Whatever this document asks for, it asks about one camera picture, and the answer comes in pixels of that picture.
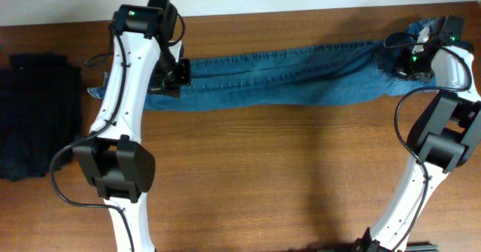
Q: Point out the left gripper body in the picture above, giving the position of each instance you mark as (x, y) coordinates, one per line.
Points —
(165, 87)

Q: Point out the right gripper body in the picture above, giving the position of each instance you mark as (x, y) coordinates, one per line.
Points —
(412, 68)

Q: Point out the black folded garment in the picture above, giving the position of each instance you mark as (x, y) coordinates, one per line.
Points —
(40, 112)

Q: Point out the blue denim jeans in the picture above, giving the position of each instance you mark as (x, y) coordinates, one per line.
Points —
(321, 75)

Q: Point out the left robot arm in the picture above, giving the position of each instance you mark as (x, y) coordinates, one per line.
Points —
(146, 60)

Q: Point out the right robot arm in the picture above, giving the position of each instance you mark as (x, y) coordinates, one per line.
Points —
(441, 140)

